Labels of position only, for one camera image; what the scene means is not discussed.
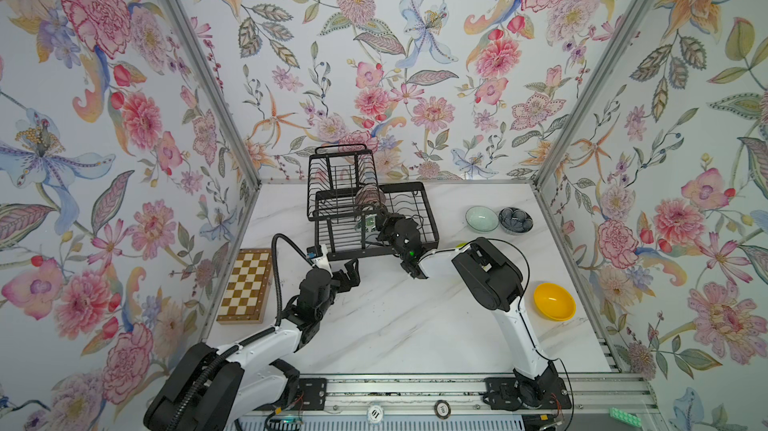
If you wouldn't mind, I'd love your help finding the green leaf pattern bowl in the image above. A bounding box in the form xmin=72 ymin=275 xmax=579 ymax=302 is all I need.
xmin=355 ymin=214 xmax=378 ymax=235

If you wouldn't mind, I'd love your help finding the black ring marker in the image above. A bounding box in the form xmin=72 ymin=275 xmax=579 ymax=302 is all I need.
xmin=433 ymin=400 xmax=452 ymax=420

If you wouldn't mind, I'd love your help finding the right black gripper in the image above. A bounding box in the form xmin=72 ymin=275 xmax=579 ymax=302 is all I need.
xmin=377 ymin=207 xmax=410 ymax=264

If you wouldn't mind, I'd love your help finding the dark blue grey bowl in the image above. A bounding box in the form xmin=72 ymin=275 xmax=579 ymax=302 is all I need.
xmin=498 ymin=207 xmax=533 ymax=234

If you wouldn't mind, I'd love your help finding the white round knob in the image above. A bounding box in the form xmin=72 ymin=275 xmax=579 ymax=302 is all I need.
xmin=366 ymin=404 xmax=384 ymax=425

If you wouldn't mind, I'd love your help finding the black white patterned bowl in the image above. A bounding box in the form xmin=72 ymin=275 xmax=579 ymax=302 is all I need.
xmin=363 ymin=202 xmax=389 ymax=219

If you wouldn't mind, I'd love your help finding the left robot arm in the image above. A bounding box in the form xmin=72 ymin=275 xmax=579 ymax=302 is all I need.
xmin=143 ymin=259 xmax=360 ymax=430

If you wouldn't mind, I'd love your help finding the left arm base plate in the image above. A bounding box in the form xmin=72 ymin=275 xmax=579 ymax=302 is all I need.
xmin=258 ymin=378 xmax=328 ymax=412

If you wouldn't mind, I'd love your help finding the pale celadon bowl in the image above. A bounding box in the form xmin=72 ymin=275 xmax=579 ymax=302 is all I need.
xmin=465 ymin=205 xmax=499 ymax=233

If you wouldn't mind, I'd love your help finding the black wire dish rack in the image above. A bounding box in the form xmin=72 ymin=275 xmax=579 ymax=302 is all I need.
xmin=307 ymin=144 xmax=439 ymax=261

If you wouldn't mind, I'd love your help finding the green connector block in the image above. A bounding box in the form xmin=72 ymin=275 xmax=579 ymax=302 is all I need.
xmin=609 ymin=408 xmax=642 ymax=429

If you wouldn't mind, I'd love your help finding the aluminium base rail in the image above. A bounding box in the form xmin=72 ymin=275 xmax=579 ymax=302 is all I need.
xmin=228 ymin=373 xmax=668 ymax=430

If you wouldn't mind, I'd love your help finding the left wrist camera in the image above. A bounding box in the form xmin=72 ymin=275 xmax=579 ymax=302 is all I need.
xmin=307 ymin=244 xmax=331 ymax=272

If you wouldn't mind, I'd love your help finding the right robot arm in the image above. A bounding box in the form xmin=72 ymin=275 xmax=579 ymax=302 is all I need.
xmin=376 ymin=210 xmax=569 ymax=411

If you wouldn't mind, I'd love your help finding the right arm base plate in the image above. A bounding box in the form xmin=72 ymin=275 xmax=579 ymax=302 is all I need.
xmin=482 ymin=376 xmax=573 ymax=412

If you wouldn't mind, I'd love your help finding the wooden chessboard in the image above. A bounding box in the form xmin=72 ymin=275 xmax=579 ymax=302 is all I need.
xmin=216 ymin=248 xmax=273 ymax=325

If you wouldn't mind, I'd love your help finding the yellow bowl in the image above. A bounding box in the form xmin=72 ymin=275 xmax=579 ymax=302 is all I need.
xmin=533 ymin=282 xmax=577 ymax=322

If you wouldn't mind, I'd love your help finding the pink striped bowl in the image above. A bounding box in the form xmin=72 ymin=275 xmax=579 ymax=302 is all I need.
xmin=354 ymin=184 xmax=386 ymax=211

